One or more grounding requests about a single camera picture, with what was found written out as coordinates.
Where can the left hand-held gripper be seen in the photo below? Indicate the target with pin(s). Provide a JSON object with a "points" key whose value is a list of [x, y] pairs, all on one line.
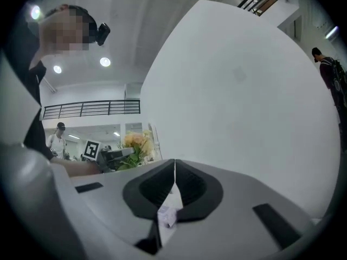
{"points": [[92, 150]]}

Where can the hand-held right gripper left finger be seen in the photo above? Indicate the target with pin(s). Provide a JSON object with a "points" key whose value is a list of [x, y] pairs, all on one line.
{"points": [[108, 199]]}

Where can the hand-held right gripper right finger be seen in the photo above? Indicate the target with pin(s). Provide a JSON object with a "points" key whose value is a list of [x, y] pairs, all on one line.
{"points": [[244, 194]]}

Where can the pale yellow flowers bunch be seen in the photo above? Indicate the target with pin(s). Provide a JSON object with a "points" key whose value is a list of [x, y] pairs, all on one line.
{"points": [[137, 142]]}

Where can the person's left forearm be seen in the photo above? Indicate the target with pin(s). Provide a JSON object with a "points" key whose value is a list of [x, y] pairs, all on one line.
{"points": [[78, 168]]}

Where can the black balcony railing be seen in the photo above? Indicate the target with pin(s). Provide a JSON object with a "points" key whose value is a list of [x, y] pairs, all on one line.
{"points": [[92, 109]]}

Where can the purple tissue packet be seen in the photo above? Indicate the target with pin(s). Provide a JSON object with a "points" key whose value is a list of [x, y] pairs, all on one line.
{"points": [[167, 217]]}

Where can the round ceiling light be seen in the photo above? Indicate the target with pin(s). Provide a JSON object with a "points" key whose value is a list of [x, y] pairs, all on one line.
{"points": [[57, 69], [35, 12], [105, 61]]}

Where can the person's black shirt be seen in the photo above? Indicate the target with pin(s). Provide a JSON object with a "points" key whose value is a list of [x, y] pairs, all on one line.
{"points": [[33, 91]]}

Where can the person's head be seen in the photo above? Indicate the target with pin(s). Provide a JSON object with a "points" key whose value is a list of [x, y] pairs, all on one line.
{"points": [[65, 31]]}

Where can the black head-mounted camera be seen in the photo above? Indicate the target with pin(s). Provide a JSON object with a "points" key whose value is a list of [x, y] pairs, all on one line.
{"points": [[103, 34]]}

